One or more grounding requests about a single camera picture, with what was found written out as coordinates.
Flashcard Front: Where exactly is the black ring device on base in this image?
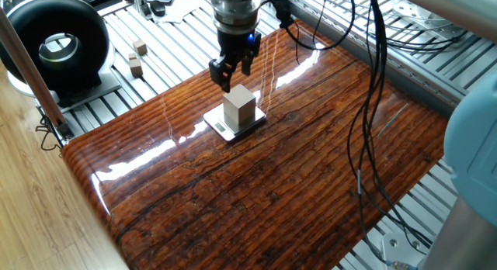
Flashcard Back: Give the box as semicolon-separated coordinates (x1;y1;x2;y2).
0;0;123;108

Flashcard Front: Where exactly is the grey aluminium table rail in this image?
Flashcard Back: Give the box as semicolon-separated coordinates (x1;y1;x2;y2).
289;0;465;119

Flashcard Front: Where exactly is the blue-tipped metal connector cable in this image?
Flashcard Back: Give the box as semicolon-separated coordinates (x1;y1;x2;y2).
388;260;419;270

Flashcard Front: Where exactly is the silver digital scale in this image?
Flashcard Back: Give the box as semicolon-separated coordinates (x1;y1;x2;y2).
203;103;267;143

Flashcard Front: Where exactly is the tall pale wooden block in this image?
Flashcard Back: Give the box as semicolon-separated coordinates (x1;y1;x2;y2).
222;83;257;133

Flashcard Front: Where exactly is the black computer mouse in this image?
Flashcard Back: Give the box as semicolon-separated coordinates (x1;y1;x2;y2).
149;0;167;17

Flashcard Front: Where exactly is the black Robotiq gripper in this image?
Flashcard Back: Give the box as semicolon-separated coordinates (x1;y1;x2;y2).
208;26;262;94

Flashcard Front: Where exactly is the white paper sheet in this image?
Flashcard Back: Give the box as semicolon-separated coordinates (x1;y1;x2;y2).
153;0;213;25

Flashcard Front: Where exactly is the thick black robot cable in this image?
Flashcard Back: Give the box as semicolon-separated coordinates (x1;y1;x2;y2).
349;0;434;250

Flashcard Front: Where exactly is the silver perforated mounting plate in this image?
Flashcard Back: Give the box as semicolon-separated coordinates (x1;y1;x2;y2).
394;2;430;30

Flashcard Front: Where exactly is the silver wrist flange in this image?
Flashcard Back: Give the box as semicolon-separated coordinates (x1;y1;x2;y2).
210;0;264;33

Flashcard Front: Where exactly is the metal frame post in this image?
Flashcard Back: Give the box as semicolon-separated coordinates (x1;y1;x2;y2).
0;8;75;141

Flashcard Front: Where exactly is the black cable with grey sleeve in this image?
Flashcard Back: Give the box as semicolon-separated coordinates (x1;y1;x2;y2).
345;0;389;263

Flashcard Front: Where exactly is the small aluminium upright stand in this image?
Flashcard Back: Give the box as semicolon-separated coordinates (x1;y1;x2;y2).
133;0;153;21

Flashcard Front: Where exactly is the small upright wooden block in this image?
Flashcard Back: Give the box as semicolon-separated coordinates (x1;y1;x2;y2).
129;58;144;78

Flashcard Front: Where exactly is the small wooden cube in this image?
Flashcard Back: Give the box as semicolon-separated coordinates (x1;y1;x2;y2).
132;39;148;57

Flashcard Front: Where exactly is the glossy wood-grain board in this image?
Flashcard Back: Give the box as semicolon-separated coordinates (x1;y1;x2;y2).
61;17;450;270

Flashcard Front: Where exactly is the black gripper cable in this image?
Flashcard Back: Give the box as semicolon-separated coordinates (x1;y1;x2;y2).
259;0;356;66

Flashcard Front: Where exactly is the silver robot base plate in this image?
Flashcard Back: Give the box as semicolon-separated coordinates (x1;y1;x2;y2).
382;233;428;268

